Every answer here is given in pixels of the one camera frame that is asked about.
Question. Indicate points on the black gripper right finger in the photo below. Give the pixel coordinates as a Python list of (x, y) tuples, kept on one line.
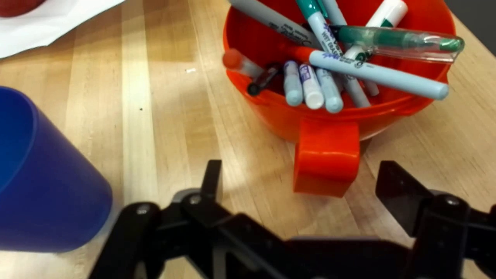
[(443, 233)]

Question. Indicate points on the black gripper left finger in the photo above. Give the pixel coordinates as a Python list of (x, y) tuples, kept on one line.
[(155, 233)]

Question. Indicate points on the blue plastic cup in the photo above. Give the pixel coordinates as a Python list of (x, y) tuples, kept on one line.
[(47, 195)]

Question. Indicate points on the light blue marker red tip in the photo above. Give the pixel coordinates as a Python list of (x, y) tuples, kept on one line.
[(381, 74)]

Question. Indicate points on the black pen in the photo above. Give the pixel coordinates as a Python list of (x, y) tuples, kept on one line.
[(260, 81)]

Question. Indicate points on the red capped marker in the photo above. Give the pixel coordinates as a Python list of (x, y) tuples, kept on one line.
[(237, 60)]

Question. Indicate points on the white marker blue label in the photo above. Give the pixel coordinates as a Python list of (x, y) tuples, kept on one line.
[(312, 90)]

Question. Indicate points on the clear green pen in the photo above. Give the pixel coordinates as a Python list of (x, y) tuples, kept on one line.
[(403, 40)]

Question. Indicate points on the thick white green marker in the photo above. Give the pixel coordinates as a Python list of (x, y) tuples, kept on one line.
[(388, 12)]

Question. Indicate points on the white paper sheet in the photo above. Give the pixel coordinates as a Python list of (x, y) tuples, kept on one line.
[(51, 28)]

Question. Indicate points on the red mug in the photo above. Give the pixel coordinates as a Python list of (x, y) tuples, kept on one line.
[(17, 6)]

